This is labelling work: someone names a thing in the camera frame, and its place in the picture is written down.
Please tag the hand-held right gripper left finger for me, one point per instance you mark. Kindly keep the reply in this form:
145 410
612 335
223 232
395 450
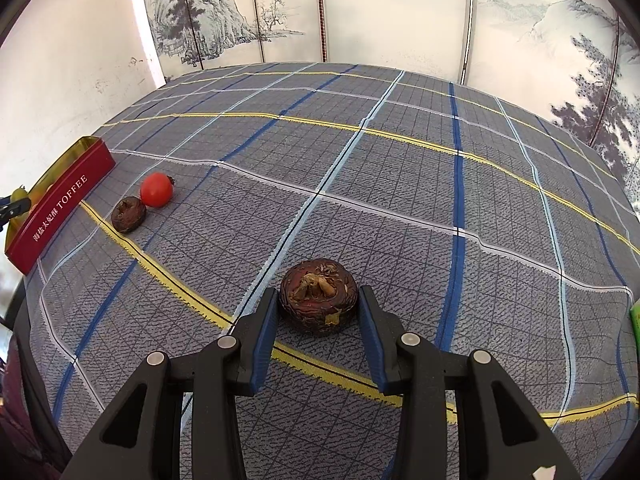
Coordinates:
265 335

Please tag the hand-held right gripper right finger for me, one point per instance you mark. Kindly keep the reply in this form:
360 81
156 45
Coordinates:
372 335

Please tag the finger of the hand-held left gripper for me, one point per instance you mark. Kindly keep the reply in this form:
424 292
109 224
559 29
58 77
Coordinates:
12 208

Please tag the yellow-green round fruit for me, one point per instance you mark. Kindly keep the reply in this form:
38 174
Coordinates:
20 193

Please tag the red and gold tin box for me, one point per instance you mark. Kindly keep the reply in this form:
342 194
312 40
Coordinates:
55 210

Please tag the large brown water chestnut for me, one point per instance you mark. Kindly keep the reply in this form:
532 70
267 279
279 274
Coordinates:
320 300

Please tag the small brown water chestnut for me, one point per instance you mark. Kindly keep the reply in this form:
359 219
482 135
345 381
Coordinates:
129 215

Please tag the red tomato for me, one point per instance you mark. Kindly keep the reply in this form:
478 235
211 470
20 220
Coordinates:
156 190

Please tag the grey plaid cloth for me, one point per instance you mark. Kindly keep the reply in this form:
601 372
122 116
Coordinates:
400 185

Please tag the dark maroon object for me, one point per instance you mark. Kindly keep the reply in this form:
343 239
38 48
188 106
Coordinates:
15 435

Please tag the bright green object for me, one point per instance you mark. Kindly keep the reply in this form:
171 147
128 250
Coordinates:
635 325

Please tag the painted landscape folding screen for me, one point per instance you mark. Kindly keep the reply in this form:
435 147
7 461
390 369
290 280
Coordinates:
500 20

